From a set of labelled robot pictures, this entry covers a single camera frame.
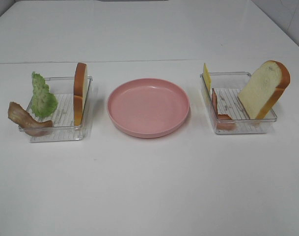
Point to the pink round plate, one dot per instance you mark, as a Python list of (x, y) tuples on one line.
[(148, 107)]

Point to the yellow cheese slice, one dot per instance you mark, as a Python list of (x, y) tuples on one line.
[(207, 80)]

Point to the bread slice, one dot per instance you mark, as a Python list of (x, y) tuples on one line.
[(79, 92), (264, 88)]

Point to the green lettuce leaf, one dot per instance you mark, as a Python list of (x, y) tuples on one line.
[(43, 103)]

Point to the brown bacon strip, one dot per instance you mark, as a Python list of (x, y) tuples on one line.
[(21, 117)]

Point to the clear left plastic tray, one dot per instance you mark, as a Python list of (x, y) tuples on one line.
[(63, 118)]

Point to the pink bacon strip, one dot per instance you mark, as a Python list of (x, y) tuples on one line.
[(225, 121)]

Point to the clear plastic tray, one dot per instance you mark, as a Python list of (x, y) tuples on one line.
[(227, 85), (63, 118)]

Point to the clear right plastic tray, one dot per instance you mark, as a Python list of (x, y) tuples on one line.
[(227, 85)]

